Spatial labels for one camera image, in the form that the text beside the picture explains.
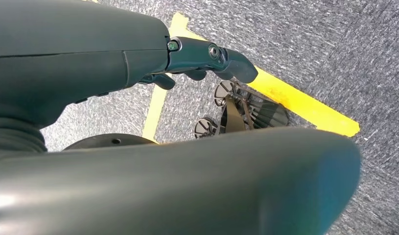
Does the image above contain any black round robot joint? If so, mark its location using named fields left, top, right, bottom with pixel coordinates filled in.
left=62, top=133, right=158, bottom=152

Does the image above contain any black robot foot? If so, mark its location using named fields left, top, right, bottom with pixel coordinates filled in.
left=194, top=79, right=289, bottom=140

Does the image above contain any yellow floor tape square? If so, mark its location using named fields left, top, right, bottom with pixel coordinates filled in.
left=142, top=12, right=361, bottom=145

